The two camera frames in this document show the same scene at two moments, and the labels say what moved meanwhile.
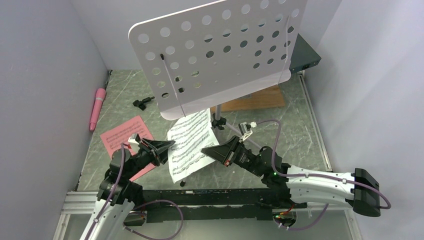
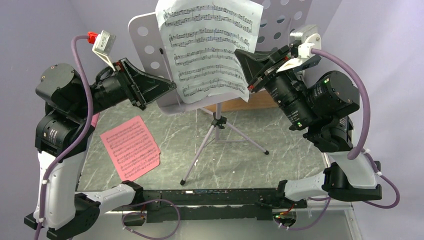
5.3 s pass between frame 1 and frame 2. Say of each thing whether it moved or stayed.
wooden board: stayed
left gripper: moved
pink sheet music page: stayed
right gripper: moved
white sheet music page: moved
